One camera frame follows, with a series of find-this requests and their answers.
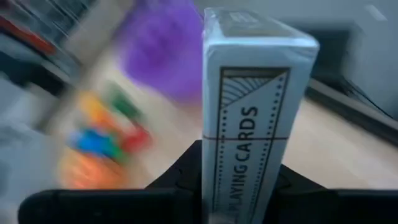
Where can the orange foam die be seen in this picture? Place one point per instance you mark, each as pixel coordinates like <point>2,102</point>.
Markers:
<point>93,172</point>

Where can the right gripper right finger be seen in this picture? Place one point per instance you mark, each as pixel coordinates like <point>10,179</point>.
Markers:
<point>342,208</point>

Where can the orange studded toy block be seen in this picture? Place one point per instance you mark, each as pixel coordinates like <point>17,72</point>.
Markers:
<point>93,109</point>

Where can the light blue rounded block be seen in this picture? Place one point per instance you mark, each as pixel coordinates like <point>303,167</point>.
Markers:
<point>93,143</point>

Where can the red toy block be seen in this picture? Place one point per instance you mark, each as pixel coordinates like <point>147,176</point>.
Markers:
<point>136,140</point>

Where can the purple plastic bucket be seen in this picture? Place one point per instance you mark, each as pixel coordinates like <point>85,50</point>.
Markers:
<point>161,46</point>

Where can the white playing card box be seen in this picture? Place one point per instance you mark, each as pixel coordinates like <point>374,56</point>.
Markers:
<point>248,124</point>

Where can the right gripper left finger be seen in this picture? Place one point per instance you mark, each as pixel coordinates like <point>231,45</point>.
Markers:
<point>124,208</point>

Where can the dark green toy block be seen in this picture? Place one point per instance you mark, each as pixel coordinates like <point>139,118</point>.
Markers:
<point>124,104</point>

